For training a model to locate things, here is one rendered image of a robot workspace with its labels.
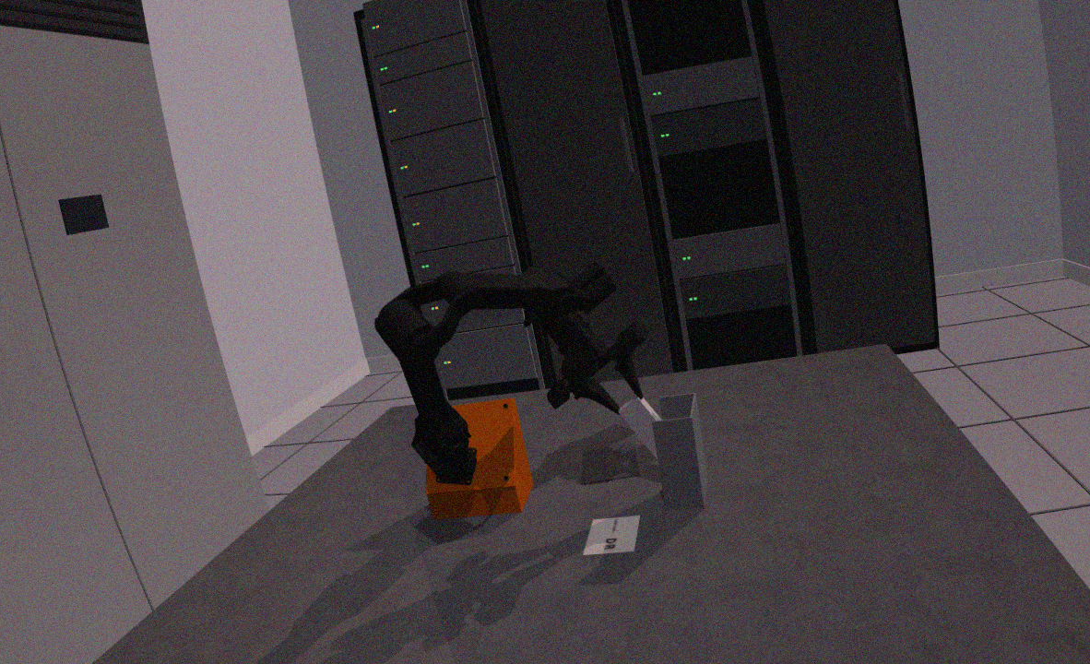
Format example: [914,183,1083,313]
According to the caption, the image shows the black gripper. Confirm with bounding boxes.
[547,319,649,415]

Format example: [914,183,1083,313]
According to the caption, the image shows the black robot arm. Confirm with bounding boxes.
[374,259,616,485]

